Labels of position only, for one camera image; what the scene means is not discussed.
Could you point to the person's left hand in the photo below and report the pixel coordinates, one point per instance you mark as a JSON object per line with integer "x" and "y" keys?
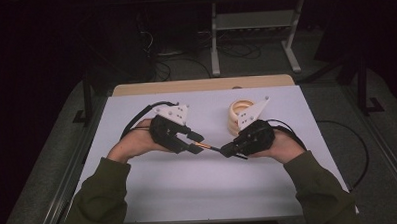
{"x": 134, "y": 142}

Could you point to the white table board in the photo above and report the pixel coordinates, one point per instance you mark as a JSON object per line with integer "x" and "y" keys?
{"x": 202, "y": 188}

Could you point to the black metal stand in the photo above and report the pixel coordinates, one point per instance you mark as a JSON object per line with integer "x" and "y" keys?
{"x": 87, "y": 102}
{"x": 363, "y": 93}

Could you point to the cream ringed pen holder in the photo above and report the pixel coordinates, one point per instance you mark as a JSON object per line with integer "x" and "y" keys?
{"x": 235, "y": 117}

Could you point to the dark blue pen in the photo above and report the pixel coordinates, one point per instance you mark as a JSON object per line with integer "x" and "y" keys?
{"x": 206, "y": 145}

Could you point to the metal frame rail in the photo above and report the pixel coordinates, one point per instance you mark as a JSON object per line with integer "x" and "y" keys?
{"x": 384, "y": 152}
{"x": 67, "y": 176}

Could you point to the white metal desk frame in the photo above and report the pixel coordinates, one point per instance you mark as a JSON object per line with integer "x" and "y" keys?
{"x": 253, "y": 20}

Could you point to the wooden table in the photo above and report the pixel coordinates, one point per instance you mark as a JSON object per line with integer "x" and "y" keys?
{"x": 202, "y": 84}

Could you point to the person's right hand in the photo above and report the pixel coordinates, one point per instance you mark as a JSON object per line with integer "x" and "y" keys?
{"x": 282, "y": 145}

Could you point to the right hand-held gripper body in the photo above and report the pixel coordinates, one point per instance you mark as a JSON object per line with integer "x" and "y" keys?
{"x": 257, "y": 136}

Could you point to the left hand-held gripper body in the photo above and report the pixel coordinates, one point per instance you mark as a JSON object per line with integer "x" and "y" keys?
{"x": 165, "y": 131}

